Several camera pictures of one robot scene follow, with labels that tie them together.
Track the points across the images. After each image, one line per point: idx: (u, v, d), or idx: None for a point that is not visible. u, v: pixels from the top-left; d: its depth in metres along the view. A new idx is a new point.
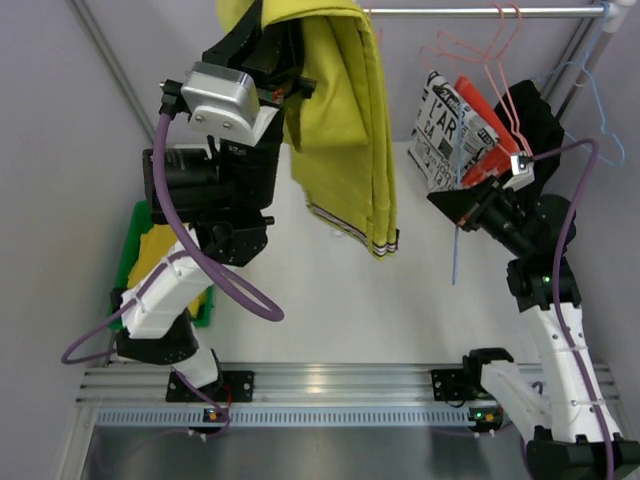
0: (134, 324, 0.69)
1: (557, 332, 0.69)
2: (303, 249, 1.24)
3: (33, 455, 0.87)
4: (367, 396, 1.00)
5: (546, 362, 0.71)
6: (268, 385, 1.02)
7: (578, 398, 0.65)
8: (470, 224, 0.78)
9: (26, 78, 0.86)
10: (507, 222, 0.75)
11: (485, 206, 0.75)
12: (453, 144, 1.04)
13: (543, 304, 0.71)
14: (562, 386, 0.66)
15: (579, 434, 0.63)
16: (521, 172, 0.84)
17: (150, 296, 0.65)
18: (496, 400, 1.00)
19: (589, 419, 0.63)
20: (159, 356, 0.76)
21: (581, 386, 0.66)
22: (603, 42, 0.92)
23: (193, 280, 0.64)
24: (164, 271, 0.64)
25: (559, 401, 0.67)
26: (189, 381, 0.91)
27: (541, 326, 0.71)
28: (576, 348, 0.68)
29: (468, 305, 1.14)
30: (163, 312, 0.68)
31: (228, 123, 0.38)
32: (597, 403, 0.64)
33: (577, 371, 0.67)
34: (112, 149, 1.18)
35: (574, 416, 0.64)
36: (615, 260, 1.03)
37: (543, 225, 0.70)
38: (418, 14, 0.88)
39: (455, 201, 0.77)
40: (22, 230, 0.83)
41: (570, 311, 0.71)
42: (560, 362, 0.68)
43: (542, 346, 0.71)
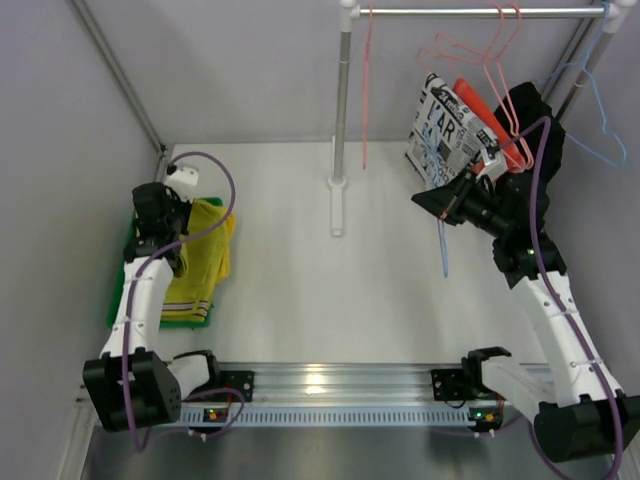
0: (140, 339, 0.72)
1: (548, 298, 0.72)
2: (302, 249, 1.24)
3: (32, 456, 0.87)
4: (367, 396, 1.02)
5: (541, 331, 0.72)
6: (268, 385, 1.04)
7: (576, 360, 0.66)
8: (453, 217, 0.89)
9: (19, 80, 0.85)
10: (486, 209, 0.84)
11: (462, 198, 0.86)
12: (452, 145, 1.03)
13: (531, 275, 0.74)
14: (559, 351, 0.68)
15: (582, 394, 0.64)
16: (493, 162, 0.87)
17: (139, 308, 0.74)
18: (495, 399, 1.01)
19: (590, 378, 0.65)
20: (168, 373, 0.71)
21: (578, 348, 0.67)
22: (603, 42, 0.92)
23: (160, 288, 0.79)
24: (136, 288, 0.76)
25: (558, 366, 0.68)
26: (194, 408, 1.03)
27: (532, 297, 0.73)
28: (568, 311, 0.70)
29: (469, 306, 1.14)
30: (151, 325, 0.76)
31: (190, 170, 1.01)
32: (595, 362, 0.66)
33: (571, 333, 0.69)
34: (110, 148, 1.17)
35: (575, 376, 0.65)
36: (616, 258, 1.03)
37: (518, 199, 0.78)
38: (416, 14, 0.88)
39: (437, 195, 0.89)
40: (17, 230, 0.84)
41: (558, 279, 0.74)
42: (555, 326, 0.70)
43: (536, 317, 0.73)
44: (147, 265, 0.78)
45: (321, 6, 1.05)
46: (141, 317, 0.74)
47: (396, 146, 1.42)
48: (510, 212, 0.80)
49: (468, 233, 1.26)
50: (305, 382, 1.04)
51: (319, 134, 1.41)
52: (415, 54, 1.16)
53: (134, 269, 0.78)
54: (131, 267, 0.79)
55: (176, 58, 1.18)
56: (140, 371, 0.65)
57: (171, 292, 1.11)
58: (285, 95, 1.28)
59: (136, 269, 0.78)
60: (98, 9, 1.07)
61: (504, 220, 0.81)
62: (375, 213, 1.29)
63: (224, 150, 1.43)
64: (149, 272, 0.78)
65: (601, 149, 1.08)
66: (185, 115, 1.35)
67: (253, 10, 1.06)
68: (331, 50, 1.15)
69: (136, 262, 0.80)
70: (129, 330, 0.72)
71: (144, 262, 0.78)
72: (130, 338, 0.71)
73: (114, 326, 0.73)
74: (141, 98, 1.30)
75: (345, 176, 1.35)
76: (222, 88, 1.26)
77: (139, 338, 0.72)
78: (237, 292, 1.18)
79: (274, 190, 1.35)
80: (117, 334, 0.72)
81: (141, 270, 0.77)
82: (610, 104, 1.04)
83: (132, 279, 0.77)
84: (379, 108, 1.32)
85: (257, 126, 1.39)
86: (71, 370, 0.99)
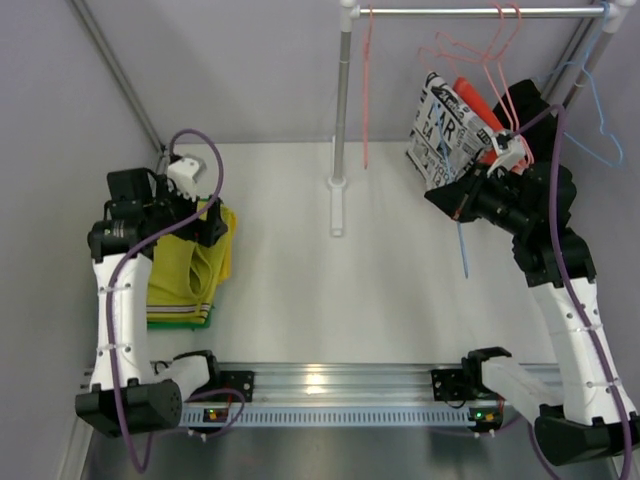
0: (130, 367, 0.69)
1: (572, 310, 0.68)
2: (302, 249, 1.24)
3: (32, 456, 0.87)
4: (368, 397, 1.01)
5: (559, 339, 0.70)
6: (267, 385, 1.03)
7: (593, 380, 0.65)
8: (468, 214, 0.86)
9: (19, 79, 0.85)
10: (501, 205, 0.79)
11: (474, 194, 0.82)
12: (453, 144, 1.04)
13: (556, 280, 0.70)
14: (577, 367, 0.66)
15: (595, 417, 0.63)
16: (504, 150, 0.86)
17: (122, 329, 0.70)
18: (495, 399, 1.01)
19: (605, 400, 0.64)
20: (167, 392, 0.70)
21: (597, 367, 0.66)
22: (603, 42, 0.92)
23: (140, 292, 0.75)
24: (114, 299, 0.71)
25: (572, 381, 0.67)
26: (194, 409, 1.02)
27: (555, 306, 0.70)
28: (593, 327, 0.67)
29: (469, 305, 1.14)
30: (139, 341, 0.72)
31: (191, 162, 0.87)
32: (614, 384, 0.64)
33: (592, 351, 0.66)
34: (109, 148, 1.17)
35: (589, 397, 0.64)
36: (615, 259, 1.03)
37: (538, 188, 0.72)
38: (416, 13, 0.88)
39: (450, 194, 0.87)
40: (18, 230, 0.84)
41: (583, 286, 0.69)
42: (575, 342, 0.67)
43: (556, 327, 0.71)
44: (120, 270, 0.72)
45: (322, 6, 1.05)
46: (127, 340, 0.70)
47: (395, 146, 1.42)
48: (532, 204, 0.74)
49: (469, 233, 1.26)
50: (306, 382, 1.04)
51: (319, 134, 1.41)
52: (415, 54, 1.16)
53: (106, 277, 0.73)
54: (104, 270, 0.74)
55: (176, 57, 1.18)
56: (135, 402, 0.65)
57: (171, 292, 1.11)
58: (284, 95, 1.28)
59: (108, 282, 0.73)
60: (99, 9, 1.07)
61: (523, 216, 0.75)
62: (375, 212, 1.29)
63: (224, 150, 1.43)
64: (125, 279, 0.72)
65: (600, 150, 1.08)
66: (185, 115, 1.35)
67: (254, 10, 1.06)
68: (331, 50, 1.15)
69: (108, 263, 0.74)
70: (117, 358, 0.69)
71: (117, 267, 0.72)
72: (118, 367, 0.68)
73: (99, 351, 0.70)
74: (141, 98, 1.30)
75: (345, 176, 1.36)
76: (223, 88, 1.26)
77: (129, 364, 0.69)
78: (237, 292, 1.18)
79: (274, 189, 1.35)
80: (103, 362, 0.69)
81: (115, 278, 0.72)
82: (610, 105, 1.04)
83: (106, 290, 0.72)
84: (379, 108, 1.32)
85: (257, 126, 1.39)
86: (70, 371, 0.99)
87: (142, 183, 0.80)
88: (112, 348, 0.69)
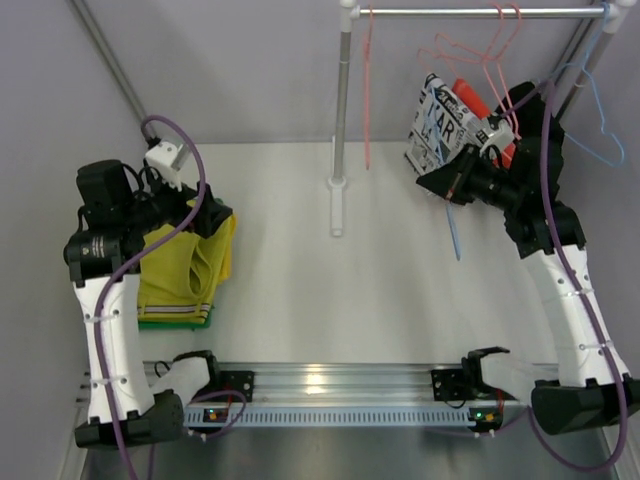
0: (129, 400, 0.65)
1: (563, 276, 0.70)
2: (303, 249, 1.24)
3: (31, 456, 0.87)
4: (367, 396, 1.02)
5: (552, 306, 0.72)
6: (268, 385, 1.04)
7: (586, 343, 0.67)
8: (462, 192, 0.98)
9: (19, 80, 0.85)
10: (493, 183, 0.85)
11: (467, 174, 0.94)
12: (451, 146, 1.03)
13: (546, 249, 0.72)
14: (570, 331, 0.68)
15: (589, 378, 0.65)
16: (494, 132, 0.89)
17: (115, 361, 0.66)
18: (495, 399, 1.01)
19: (598, 362, 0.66)
20: (171, 413, 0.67)
21: (589, 330, 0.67)
22: (603, 43, 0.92)
23: (130, 313, 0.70)
24: (103, 329, 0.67)
25: (567, 345, 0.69)
26: (195, 409, 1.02)
27: (546, 272, 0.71)
28: (583, 290, 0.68)
29: (469, 305, 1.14)
30: (135, 367, 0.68)
31: (169, 146, 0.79)
32: (606, 346, 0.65)
33: (584, 314, 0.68)
34: (108, 148, 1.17)
35: (582, 360, 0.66)
36: (615, 259, 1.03)
37: (528, 160, 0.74)
38: (416, 13, 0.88)
39: (442, 177, 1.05)
40: (17, 231, 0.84)
41: (574, 253, 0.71)
42: (568, 308, 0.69)
43: (549, 292, 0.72)
44: (106, 296, 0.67)
45: (322, 5, 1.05)
46: (122, 372, 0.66)
47: (395, 146, 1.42)
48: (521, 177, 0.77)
49: (469, 232, 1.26)
50: (306, 382, 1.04)
51: (319, 134, 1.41)
52: (415, 55, 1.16)
53: (92, 303, 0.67)
54: (87, 294, 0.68)
55: (177, 58, 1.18)
56: (136, 433, 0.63)
57: (171, 292, 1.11)
58: (284, 95, 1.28)
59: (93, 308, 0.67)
60: (99, 10, 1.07)
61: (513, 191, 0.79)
62: (375, 213, 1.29)
63: (224, 151, 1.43)
64: (113, 305, 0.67)
65: (600, 149, 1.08)
66: (185, 115, 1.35)
67: (254, 10, 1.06)
68: (331, 50, 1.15)
69: (91, 286, 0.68)
70: (113, 392, 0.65)
71: (102, 293, 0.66)
72: (116, 400, 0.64)
73: (92, 385, 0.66)
74: (141, 98, 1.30)
75: (345, 176, 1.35)
76: (223, 88, 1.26)
77: (127, 398, 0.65)
78: (237, 292, 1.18)
79: (274, 190, 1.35)
80: (100, 395, 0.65)
81: (101, 306, 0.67)
82: (610, 105, 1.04)
83: (93, 319, 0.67)
84: (379, 108, 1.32)
85: (258, 126, 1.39)
86: (70, 371, 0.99)
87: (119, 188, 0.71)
88: (108, 383, 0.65)
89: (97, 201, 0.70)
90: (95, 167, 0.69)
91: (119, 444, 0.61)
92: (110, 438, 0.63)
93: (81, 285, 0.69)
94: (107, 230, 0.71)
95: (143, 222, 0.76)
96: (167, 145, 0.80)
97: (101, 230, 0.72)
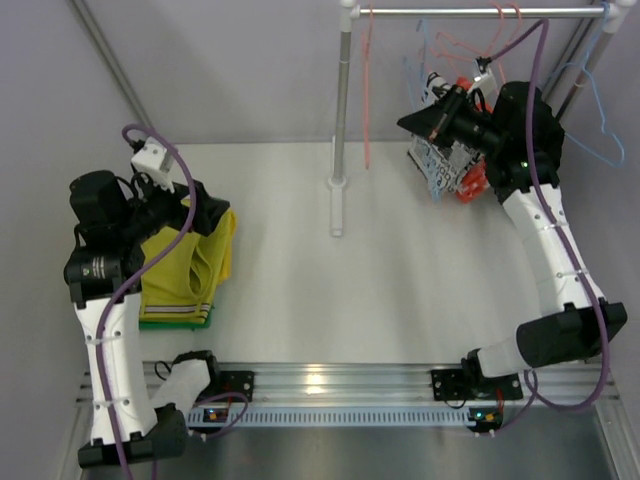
0: (132, 420, 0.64)
1: (539, 212, 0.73)
2: (304, 249, 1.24)
3: (30, 456, 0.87)
4: (367, 396, 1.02)
5: (530, 244, 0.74)
6: (268, 385, 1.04)
7: (563, 270, 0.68)
8: (442, 137, 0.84)
9: (19, 79, 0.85)
10: (477, 125, 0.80)
11: (452, 116, 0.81)
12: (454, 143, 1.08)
13: (522, 188, 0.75)
14: (547, 261, 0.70)
15: (566, 302, 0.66)
16: (481, 76, 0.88)
17: (117, 381, 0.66)
18: (496, 400, 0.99)
19: (574, 288, 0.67)
20: (173, 431, 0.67)
21: (566, 259, 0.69)
22: (603, 42, 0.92)
23: (133, 334, 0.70)
24: (105, 351, 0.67)
25: (546, 278, 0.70)
26: (195, 410, 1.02)
27: (523, 211, 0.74)
28: (559, 223, 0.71)
29: (469, 305, 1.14)
30: (138, 388, 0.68)
31: (154, 148, 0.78)
32: (582, 272, 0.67)
33: (560, 245, 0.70)
34: (108, 147, 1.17)
35: (560, 286, 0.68)
36: (615, 259, 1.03)
37: (511, 106, 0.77)
38: (416, 13, 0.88)
39: (425, 118, 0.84)
40: (17, 230, 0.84)
41: (550, 192, 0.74)
42: (545, 240, 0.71)
43: (526, 232, 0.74)
44: (106, 318, 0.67)
45: (321, 6, 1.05)
46: (124, 392, 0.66)
47: (396, 146, 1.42)
48: (503, 124, 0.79)
49: (469, 231, 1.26)
50: (306, 382, 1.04)
51: (319, 134, 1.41)
52: (415, 54, 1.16)
53: (93, 324, 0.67)
54: (88, 316, 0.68)
55: (177, 58, 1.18)
56: (139, 454, 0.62)
57: (171, 294, 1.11)
58: (284, 94, 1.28)
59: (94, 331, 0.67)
60: (98, 10, 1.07)
61: (495, 136, 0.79)
62: (375, 213, 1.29)
63: (225, 150, 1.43)
64: (114, 327, 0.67)
65: (600, 149, 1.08)
66: (185, 115, 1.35)
67: (253, 10, 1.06)
68: (330, 50, 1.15)
69: (92, 307, 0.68)
70: (115, 413, 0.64)
71: (103, 316, 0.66)
72: (119, 420, 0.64)
73: (95, 406, 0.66)
74: (141, 97, 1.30)
75: (345, 176, 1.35)
76: (224, 88, 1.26)
77: (130, 419, 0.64)
78: (238, 291, 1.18)
79: (274, 189, 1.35)
80: (103, 414, 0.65)
81: (102, 328, 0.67)
82: (610, 105, 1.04)
83: (95, 341, 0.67)
84: (380, 108, 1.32)
85: (258, 126, 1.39)
86: (69, 371, 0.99)
87: (114, 205, 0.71)
88: (110, 404, 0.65)
89: (93, 220, 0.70)
90: (86, 184, 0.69)
91: (123, 467, 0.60)
92: (114, 458, 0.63)
93: (82, 304, 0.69)
94: (107, 248, 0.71)
95: (141, 234, 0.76)
96: (152, 146, 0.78)
97: (100, 247, 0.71)
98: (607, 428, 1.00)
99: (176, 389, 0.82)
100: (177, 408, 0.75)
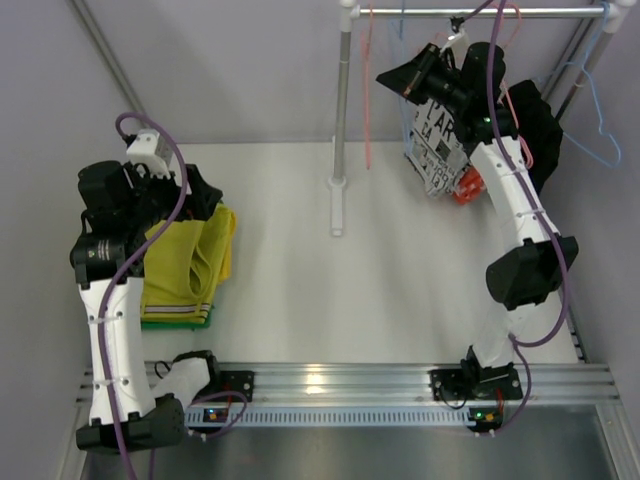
0: (131, 402, 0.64)
1: (500, 161, 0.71)
2: (303, 248, 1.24)
3: (30, 457, 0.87)
4: (367, 397, 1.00)
5: (492, 191, 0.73)
6: (267, 385, 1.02)
7: (522, 211, 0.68)
8: (416, 94, 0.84)
9: (19, 79, 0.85)
10: (447, 83, 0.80)
11: (425, 72, 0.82)
12: (451, 146, 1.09)
13: (486, 141, 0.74)
14: (507, 203, 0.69)
15: (525, 239, 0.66)
16: (455, 36, 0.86)
17: (118, 362, 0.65)
18: (496, 400, 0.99)
19: (533, 226, 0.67)
20: (171, 418, 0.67)
21: (524, 199, 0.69)
22: (602, 42, 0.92)
23: (134, 315, 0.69)
24: (106, 330, 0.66)
25: (506, 219, 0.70)
26: (193, 407, 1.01)
27: (486, 161, 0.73)
28: (518, 170, 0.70)
29: (470, 303, 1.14)
30: (137, 370, 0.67)
31: (147, 136, 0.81)
32: (539, 210, 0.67)
33: (519, 188, 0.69)
34: (107, 147, 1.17)
35: (519, 226, 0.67)
36: (614, 259, 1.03)
37: (476, 67, 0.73)
38: (416, 13, 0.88)
39: (399, 74, 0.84)
40: (17, 231, 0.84)
41: (511, 143, 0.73)
42: (504, 185, 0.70)
43: (488, 180, 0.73)
44: (109, 296, 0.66)
45: (321, 6, 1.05)
46: (124, 373, 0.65)
47: (396, 146, 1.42)
48: (469, 81, 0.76)
49: (468, 230, 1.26)
50: (306, 382, 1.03)
51: (319, 135, 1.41)
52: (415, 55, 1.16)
53: (96, 303, 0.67)
54: (91, 296, 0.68)
55: (177, 59, 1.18)
56: (136, 435, 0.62)
57: (172, 293, 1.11)
58: (284, 94, 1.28)
59: (97, 309, 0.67)
60: (99, 10, 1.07)
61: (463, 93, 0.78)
62: (373, 212, 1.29)
63: (224, 150, 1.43)
64: (117, 306, 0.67)
65: (599, 149, 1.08)
66: (185, 115, 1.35)
67: (254, 10, 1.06)
68: (331, 49, 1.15)
69: (96, 288, 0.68)
70: (115, 393, 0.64)
71: (106, 294, 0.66)
72: (117, 401, 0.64)
73: (95, 385, 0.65)
74: (140, 97, 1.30)
75: (345, 176, 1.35)
76: (224, 89, 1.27)
77: (129, 399, 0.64)
78: (238, 291, 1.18)
79: (274, 190, 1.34)
80: (102, 396, 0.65)
81: (104, 306, 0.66)
82: (609, 105, 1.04)
83: (97, 319, 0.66)
84: (380, 108, 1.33)
85: (258, 126, 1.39)
86: (69, 371, 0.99)
87: (122, 191, 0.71)
88: (109, 383, 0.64)
89: (100, 205, 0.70)
90: (94, 173, 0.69)
91: (120, 447, 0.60)
92: (112, 439, 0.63)
93: (86, 285, 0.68)
94: (112, 233, 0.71)
95: (146, 219, 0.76)
96: (143, 136, 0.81)
97: (105, 232, 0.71)
98: (607, 428, 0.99)
99: (176, 386, 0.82)
100: (176, 398, 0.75)
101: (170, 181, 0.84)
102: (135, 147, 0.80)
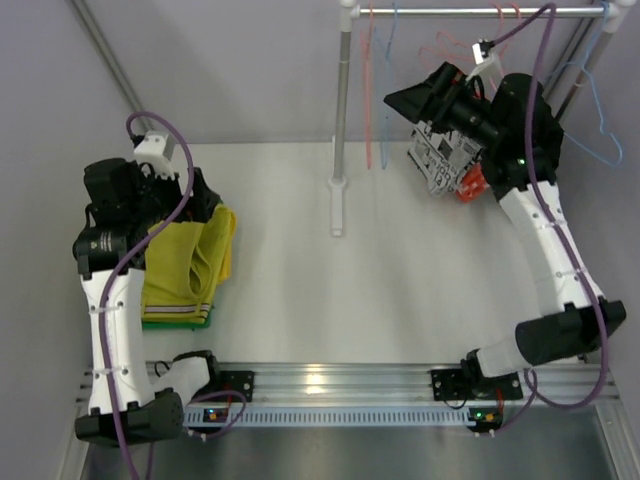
0: (130, 392, 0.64)
1: (537, 211, 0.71)
2: (303, 247, 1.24)
3: (30, 457, 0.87)
4: (367, 397, 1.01)
5: (528, 243, 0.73)
6: (267, 385, 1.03)
7: (562, 270, 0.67)
8: (439, 123, 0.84)
9: (20, 79, 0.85)
10: (474, 115, 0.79)
11: (450, 102, 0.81)
12: (453, 144, 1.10)
13: (520, 187, 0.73)
14: (546, 260, 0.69)
15: (566, 303, 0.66)
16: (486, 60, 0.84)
17: (118, 352, 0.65)
18: (496, 400, 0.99)
19: (574, 287, 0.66)
20: (170, 411, 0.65)
21: (563, 257, 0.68)
22: (602, 42, 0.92)
23: (135, 305, 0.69)
24: (106, 320, 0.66)
25: (545, 278, 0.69)
26: (193, 407, 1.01)
27: (521, 210, 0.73)
28: (557, 222, 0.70)
29: (471, 302, 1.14)
30: (137, 359, 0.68)
31: (155, 137, 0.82)
32: (581, 270, 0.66)
33: (559, 243, 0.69)
34: (108, 147, 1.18)
35: (560, 287, 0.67)
36: (614, 258, 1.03)
37: (513, 103, 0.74)
38: (415, 13, 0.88)
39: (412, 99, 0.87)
40: (17, 230, 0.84)
41: (548, 190, 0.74)
42: (542, 239, 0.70)
43: (524, 228, 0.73)
44: (111, 287, 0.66)
45: (321, 6, 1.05)
46: (124, 363, 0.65)
47: (396, 146, 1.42)
48: (502, 117, 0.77)
49: (468, 229, 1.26)
50: (306, 382, 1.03)
51: (319, 134, 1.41)
52: (415, 54, 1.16)
53: (97, 293, 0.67)
54: (93, 286, 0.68)
55: (177, 59, 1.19)
56: (135, 426, 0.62)
57: (172, 290, 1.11)
58: (284, 94, 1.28)
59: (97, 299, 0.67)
60: (99, 11, 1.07)
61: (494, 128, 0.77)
62: (372, 212, 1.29)
63: (224, 150, 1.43)
64: (118, 296, 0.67)
65: (599, 149, 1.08)
66: (185, 115, 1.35)
67: (254, 10, 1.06)
68: (331, 49, 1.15)
69: (97, 279, 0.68)
70: (115, 383, 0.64)
71: (107, 284, 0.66)
72: (116, 390, 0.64)
73: (94, 375, 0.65)
74: (140, 97, 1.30)
75: (345, 176, 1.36)
76: (223, 88, 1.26)
77: (128, 388, 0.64)
78: (238, 291, 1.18)
79: (274, 189, 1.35)
80: (101, 385, 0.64)
81: (106, 297, 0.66)
82: (609, 105, 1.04)
83: (98, 309, 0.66)
84: (380, 108, 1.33)
85: (258, 126, 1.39)
86: (69, 371, 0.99)
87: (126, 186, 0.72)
88: (109, 372, 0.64)
89: (104, 199, 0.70)
90: (100, 169, 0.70)
91: (119, 439, 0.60)
92: (111, 429, 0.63)
93: (87, 275, 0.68)
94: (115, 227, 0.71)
95: (148, 216, 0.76)
96: (152, 137, 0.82)
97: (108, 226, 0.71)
98: (607, 428, 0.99)
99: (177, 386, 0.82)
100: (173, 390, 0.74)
101: (172, 181, 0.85)
102: (143, 147, 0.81)
